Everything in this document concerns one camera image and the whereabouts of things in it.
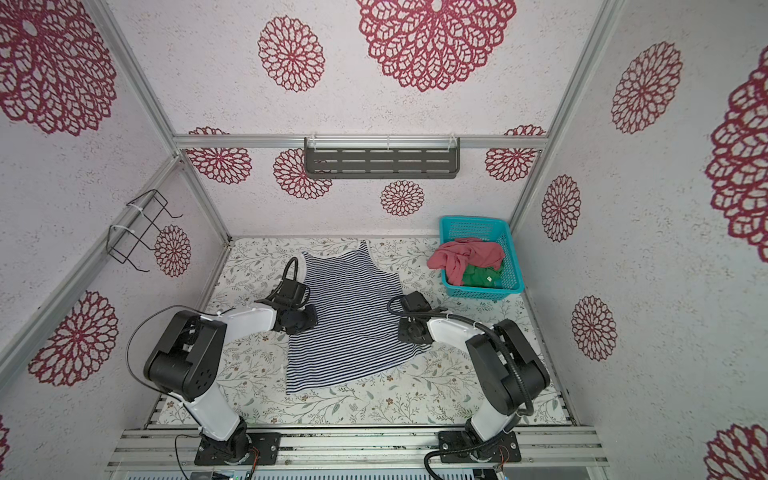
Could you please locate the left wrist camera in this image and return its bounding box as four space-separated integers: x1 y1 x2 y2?
271 257 311 309

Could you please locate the aluminium front rail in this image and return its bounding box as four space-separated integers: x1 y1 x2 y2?
104 426 609 473

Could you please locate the green tank top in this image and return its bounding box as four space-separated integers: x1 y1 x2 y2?
462 265 503 289

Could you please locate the floral table mat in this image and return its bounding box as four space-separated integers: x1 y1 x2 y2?
208 238 541 425

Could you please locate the blue white striped tank top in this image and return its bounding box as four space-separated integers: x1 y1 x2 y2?
286 241 430 395

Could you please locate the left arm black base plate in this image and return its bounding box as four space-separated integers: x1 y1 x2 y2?
194 432 282 466

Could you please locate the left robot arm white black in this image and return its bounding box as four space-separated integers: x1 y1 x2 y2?
143 303 317 442

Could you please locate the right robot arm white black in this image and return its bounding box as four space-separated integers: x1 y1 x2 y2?
398 312 550 442

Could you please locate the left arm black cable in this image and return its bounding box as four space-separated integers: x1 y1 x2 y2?
125 304 205 397

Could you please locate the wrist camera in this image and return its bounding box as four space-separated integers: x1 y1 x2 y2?
271 257 311 309
400 291 432 313

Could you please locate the teal plastic basket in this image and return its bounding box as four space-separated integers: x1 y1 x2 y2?
427 216 525 301

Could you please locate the black wire wall rack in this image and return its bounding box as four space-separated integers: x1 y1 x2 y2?
105 189 183 273

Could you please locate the maroon red tank top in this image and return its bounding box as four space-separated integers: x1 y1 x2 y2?
427 237 505 287

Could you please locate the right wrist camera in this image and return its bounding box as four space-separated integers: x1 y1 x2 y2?
400 291 432 313

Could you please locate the grey metal wall shelf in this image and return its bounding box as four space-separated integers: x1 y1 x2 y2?
303 137 461 180

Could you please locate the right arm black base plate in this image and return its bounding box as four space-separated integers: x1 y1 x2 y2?
437 430 522 464

